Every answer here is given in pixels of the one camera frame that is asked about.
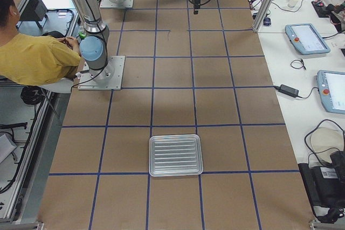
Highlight black equipment box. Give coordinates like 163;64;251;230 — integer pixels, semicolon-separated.
298;163;344;224

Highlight person in yellow shirt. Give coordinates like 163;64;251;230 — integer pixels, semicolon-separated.
1;0;81;86

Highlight black power adapter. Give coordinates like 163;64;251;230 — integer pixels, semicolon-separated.
279;85;299;98

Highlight blue teach pendant upper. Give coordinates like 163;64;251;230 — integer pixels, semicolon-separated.
285;23;330;55

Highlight blue teach pendant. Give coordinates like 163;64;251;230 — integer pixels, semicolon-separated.
285;23;330;55
316;70;344;114

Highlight blue teach pendant lower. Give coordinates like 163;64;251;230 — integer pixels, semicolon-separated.
316;70;344;114

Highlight small black looped cable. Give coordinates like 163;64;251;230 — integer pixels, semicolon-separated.
290;58;306;71

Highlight silver ribbed metal tray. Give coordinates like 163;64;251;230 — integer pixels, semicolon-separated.
149;134;203;177

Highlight white cup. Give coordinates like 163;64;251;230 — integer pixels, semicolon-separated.
287;0;300;8

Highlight white chair seat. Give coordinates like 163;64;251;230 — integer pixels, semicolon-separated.
39;78;73;94

